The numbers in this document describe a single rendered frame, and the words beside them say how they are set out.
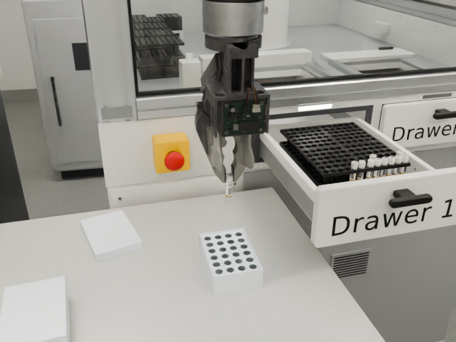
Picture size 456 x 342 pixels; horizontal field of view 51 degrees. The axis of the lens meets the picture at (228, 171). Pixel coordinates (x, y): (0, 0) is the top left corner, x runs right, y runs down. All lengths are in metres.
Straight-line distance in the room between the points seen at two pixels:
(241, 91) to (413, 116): 0.69
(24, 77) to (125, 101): 3.41
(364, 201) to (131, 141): 0.48
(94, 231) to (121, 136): 0.20
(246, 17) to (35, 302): 0.49
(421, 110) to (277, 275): 0.57
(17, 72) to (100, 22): 3.45
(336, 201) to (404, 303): 0.85
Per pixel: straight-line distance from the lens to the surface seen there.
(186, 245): 0.91
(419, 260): 1.50
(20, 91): 4.39
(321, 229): 0.79
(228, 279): 0.78
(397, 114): 1.18
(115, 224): 0.96
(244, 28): 0.58
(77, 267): 0.89
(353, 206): 0.80
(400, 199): 0.79
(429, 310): 1.67
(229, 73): 0.57
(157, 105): 0.98
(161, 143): 0.96
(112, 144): 1.00
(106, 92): 0.96
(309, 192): 0.84
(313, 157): 0.93
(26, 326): 0.73
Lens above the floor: 1.29
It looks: 27 degrees down
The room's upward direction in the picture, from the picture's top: straight up
